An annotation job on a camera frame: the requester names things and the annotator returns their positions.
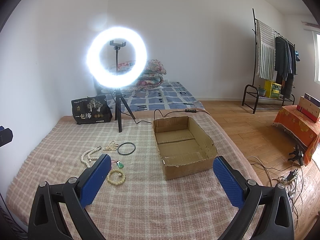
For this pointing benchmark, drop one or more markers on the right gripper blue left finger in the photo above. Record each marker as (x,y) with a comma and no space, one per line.
(46,219)

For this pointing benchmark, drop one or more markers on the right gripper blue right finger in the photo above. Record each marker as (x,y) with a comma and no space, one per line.
(275,222)

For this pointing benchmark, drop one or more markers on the white power strip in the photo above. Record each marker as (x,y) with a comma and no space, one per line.
(290,182)

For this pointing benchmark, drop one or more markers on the black clamp on floor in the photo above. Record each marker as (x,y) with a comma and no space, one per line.
(297,155)

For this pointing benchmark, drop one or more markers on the open cardboard box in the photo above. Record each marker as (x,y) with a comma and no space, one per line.
(184,147)

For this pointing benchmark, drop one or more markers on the orange floral cloth table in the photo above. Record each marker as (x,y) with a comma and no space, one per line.
(304,128)

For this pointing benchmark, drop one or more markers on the pink plaid blanket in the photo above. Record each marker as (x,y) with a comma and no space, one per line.
(146,205)

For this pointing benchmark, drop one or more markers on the black printed snack bag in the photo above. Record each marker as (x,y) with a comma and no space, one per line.
(91,110)

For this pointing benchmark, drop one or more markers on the black clothes rack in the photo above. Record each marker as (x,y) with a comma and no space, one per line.
(261,102)

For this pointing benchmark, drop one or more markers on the small potted plant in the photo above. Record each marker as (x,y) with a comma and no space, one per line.
(261,91)

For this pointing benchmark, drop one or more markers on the stacked gift boxes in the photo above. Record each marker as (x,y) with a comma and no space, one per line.
(309,106)

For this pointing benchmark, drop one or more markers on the yellow crate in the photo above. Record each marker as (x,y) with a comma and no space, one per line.
(272,89)

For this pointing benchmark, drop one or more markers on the black tripod stand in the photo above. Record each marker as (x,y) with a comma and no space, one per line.
(119,99)

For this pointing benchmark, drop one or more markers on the blue patterned mattress sheet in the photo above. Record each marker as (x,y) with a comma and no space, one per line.
(169,95)

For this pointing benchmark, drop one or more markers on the black phone holder clamp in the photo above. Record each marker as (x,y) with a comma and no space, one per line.
(117,46)

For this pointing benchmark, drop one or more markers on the dark hanging clothes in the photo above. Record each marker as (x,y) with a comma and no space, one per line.
(285,66)

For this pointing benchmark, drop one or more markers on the folded floral quilt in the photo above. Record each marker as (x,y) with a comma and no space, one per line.
(151,77)

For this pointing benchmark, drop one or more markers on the striped white green towel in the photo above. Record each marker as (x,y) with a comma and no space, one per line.
(266,51)

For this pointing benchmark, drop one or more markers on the window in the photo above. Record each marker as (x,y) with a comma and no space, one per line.
(316,38)

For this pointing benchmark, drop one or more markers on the black inline cable remote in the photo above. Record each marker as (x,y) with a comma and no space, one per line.
(192,110)

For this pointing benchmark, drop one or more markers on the white ring light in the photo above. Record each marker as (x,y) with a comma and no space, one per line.
(96,66)

